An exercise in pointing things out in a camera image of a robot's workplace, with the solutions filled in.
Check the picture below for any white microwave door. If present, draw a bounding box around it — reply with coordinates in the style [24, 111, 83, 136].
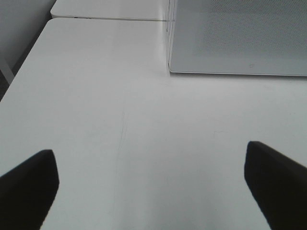
[169, 0, 307, 76]

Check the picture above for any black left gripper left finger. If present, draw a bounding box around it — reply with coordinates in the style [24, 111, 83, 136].
[0, 149, 59, 230]

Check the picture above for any white microwave oven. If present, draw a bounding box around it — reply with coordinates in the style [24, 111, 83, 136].
[160, 0, 177, 72]

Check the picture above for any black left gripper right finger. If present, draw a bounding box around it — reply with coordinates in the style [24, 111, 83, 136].
[244, 141, 307, 230]

